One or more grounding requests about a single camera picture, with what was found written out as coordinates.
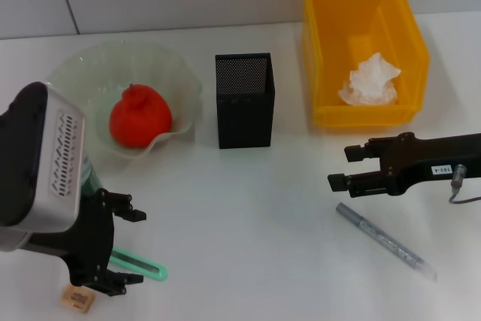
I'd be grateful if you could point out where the yellow plastic bin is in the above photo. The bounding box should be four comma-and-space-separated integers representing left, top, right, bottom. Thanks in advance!
300, 0, 431, 127

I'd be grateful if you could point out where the white paper ball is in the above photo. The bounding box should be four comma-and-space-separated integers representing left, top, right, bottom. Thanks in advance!
337, 53, 402, 107

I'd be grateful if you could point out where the green white utility knife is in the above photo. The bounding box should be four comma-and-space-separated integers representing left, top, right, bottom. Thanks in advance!
108, 247, 169, 282

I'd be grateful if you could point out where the silver right wrist connector plug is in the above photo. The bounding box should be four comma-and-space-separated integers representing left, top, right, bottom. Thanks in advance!
450, 164, 467, 189

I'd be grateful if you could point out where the translucent green fruit plate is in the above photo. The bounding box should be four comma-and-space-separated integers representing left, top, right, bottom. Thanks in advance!
47, 41, 204, 159

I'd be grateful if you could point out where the red orange fruit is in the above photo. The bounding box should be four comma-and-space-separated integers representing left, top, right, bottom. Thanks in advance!
108, 83, 174, 149

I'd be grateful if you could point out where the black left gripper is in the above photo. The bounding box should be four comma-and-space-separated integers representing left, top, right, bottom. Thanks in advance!
28, 187, 147, 297

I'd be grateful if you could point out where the tan eraser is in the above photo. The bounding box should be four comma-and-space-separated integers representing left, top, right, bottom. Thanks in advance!
61, 285, 96, 315

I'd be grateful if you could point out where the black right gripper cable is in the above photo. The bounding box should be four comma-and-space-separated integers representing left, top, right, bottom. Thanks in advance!
449, 185, 481, 205

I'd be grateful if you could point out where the clear green label water bottle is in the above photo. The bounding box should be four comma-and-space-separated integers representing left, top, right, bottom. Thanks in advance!
80, 150, 103, 198

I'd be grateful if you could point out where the black mesh pen holder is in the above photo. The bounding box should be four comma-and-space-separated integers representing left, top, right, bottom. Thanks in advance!
215, 52, 277, 150

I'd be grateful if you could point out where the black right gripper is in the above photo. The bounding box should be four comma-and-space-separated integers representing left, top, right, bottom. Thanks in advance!
327, 132, 481, 198

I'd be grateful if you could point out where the grey glitter pen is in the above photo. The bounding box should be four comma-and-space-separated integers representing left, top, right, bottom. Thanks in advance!
335, 202, 439, 281

